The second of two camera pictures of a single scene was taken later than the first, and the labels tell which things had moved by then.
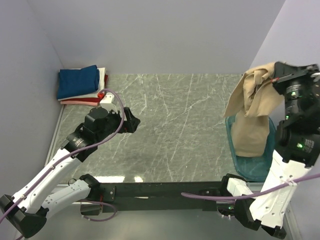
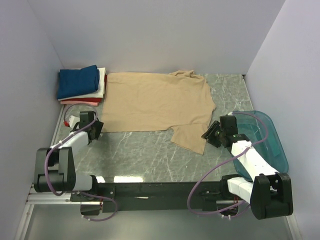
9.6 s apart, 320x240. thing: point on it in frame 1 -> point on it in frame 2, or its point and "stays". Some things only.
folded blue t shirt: (72, 82) stays
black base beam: (159, 197) stays
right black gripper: (283, 72) -> (209, 134)
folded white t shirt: (102, 74) stays
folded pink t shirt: (84, 103) stays
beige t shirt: (255, 96) -> (181, 101)
